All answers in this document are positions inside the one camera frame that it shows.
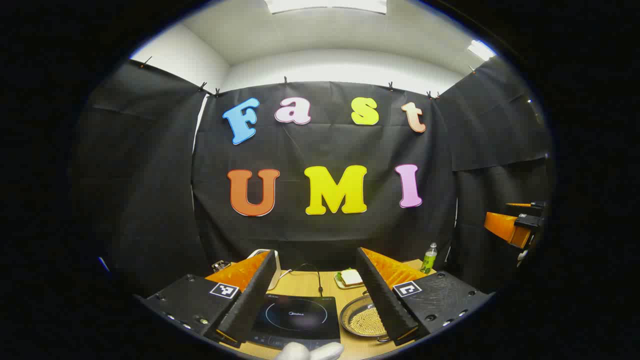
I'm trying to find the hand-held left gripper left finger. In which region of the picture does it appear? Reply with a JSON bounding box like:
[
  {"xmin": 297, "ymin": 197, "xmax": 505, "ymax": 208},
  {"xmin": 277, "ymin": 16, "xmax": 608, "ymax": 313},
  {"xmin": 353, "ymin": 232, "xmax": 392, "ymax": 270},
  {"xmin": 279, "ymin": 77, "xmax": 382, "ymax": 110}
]
[{"xmin": 137, "ymin": 250, "xmax": 278, "ymax": 349}]

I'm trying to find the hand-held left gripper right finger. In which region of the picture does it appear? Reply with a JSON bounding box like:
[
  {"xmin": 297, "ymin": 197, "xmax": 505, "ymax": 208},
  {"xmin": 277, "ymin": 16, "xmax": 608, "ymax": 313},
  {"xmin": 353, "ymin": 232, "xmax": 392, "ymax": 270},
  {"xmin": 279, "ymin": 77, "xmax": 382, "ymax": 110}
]
[{"xmin": 356, "ymin": 247, "xmax": 493, "ymax": 347}]

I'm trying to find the stainless steel pot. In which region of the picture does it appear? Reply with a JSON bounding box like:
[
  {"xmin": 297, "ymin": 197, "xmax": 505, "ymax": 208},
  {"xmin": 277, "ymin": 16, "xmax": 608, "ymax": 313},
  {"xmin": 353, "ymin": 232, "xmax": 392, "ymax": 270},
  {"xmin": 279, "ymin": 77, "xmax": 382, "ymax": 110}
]
[{"xmin": 340, "ymin": 292, "xmax": 397, "ymax": 344}]

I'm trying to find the black induction cooktop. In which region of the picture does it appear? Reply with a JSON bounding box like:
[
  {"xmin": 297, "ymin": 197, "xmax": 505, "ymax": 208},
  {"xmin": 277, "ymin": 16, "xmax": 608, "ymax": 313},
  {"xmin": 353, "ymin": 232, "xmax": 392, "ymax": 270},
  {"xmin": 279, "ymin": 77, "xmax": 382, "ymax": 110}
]
[{"xmin": 247, "ymin": 294, "xmax": 342, "ymax": 351}]

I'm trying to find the pile of soybeans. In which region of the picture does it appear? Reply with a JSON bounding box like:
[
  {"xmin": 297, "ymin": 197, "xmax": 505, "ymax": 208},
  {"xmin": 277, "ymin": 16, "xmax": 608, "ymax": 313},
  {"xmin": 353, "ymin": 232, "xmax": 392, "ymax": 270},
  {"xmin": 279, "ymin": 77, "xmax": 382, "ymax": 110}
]
[{"xmin": 348, "ymin": 306, "xmax": 389, "ymax": 337}]

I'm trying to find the white toaster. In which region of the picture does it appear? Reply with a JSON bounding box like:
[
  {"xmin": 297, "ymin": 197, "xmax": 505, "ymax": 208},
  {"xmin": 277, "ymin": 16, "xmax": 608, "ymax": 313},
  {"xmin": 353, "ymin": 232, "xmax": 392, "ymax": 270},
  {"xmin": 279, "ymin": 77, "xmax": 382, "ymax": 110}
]
[{"xmin": 247, "ymin": 249, "xmax": 282, "ymax": 291}]

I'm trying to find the white rectangular plate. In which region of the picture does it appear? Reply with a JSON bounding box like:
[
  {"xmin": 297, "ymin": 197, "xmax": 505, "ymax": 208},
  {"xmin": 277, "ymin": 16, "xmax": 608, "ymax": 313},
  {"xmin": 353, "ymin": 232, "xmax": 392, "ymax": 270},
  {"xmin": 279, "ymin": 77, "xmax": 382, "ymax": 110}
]
[{"xmin": 334, "ymin": 272, "xmax": 366, "ymax": 290}]

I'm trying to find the green drink bottle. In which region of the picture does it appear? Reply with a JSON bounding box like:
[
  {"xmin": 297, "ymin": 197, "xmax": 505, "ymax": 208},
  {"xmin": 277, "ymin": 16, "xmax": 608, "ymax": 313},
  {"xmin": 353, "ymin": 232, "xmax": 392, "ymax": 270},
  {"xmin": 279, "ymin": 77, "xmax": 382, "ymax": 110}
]
[{"xmin": 421, "ymin": 243, "xmax": 438, "ymax": 275}]

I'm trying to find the black backdrop cloth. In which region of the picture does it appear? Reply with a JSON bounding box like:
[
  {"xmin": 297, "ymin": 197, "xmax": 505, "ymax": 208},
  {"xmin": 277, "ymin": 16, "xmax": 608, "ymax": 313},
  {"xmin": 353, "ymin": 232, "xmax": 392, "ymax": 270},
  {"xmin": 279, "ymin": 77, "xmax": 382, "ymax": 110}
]
[{"xmin": 70, "ymin": 57, "xmax": 556, "ymax": 301}]

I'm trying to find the ceiling light panel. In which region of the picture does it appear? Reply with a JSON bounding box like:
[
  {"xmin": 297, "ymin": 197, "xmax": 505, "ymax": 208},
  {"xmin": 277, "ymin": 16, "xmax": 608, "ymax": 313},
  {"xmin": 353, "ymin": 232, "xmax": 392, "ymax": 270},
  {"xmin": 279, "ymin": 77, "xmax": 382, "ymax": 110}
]
[
  {"xmin": 265, "ymin": 0, "xmax": 388, "ymax": 15},
  {"xmin": 467, "ymin": 40, "xmax": 497, "ymax": 62}
]

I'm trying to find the black power cable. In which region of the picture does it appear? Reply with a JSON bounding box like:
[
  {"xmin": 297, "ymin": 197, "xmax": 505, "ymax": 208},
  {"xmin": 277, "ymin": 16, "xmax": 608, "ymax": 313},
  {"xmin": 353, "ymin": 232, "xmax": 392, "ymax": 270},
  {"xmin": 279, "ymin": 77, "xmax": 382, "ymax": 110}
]
[{"xmin": 280, "ymin": 263, "xmax": 325, "ymax": 297}]

